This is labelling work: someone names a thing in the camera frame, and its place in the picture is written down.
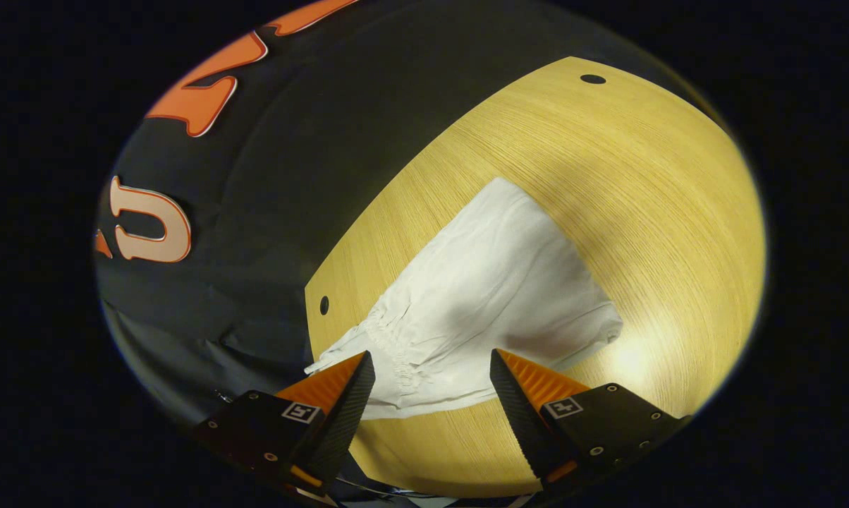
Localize white jeans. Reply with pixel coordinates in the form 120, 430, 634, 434
305, 176, 624, 421

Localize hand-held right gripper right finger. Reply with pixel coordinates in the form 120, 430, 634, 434
489, 348, 692, 495

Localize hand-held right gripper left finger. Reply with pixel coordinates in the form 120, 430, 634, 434
192, 351, 377, 499

